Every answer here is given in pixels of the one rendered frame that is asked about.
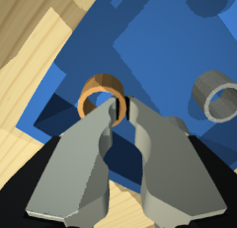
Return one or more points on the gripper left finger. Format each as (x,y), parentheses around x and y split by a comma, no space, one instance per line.
(66,183)

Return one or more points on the grey metal sleeve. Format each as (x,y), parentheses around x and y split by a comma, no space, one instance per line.
(179,123)
(206,85)

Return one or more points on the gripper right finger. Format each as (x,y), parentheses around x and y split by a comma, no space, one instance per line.
(183,181)

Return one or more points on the bronze bushing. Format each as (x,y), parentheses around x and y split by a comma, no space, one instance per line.
(102,82)

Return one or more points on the blue crate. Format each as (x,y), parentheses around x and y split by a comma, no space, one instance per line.
(157,49)

